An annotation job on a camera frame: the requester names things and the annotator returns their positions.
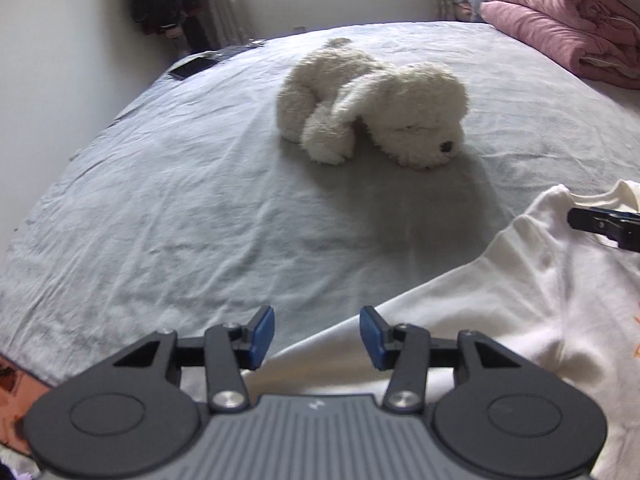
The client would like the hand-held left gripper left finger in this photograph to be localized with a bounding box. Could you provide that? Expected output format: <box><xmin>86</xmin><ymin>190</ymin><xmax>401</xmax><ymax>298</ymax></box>
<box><xmin>112</xmin><ymin>305</ymin><xmax>277</xmax><ymax>413</ymax></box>

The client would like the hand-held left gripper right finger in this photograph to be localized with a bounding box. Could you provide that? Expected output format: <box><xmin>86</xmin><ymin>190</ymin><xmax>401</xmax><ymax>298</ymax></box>
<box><xmin>359</xmin><ymin>305</ymin><xmax>521</xmax><ymax>413</ymax></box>

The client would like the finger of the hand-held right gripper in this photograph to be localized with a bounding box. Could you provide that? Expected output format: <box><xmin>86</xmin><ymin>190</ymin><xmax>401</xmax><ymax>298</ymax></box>
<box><xmin>567</xmin><ymin>206</ymin><xmax>640</xmax><ymax>252</ymax></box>

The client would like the white sweatshirt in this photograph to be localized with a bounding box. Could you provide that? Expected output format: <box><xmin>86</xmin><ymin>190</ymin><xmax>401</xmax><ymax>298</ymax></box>
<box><xmin>240</xmin><ymin>179</ymin><xmax>640</xmax><ymax>480</ymax></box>

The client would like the pink folded quilt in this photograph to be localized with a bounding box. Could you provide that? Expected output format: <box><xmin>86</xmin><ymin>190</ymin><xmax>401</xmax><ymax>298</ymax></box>
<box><xmin>479</xmin><ymin>0</ymin><xmax>640</xmax><ymax>91</ymax></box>

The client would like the white plush dog toy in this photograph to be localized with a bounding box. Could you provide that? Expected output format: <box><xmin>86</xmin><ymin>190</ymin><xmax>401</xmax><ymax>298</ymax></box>
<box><xmin>276</xmin><ymin>37</ymin><xmax>470</xmax><ymax>171</ymax></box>

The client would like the orange printed box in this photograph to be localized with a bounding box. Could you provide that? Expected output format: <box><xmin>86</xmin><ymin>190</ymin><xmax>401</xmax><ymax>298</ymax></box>
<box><xmin>0</xmin><ymin>354</ymin><xmax>53</xmax><ymax>458</ymax></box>

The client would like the black phone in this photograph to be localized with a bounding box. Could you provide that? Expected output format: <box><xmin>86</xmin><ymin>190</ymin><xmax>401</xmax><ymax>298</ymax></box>
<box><xmin>167</xmin><ymin>55</ymin><xmax>222</xmax><ymax>81</ymax></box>

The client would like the dark flat item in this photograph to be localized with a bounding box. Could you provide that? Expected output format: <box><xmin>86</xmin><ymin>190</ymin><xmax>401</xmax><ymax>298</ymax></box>
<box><xmin>207</xmin><ymin>40</ymin><xmax>267</xmax><ymax>62</ymax></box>

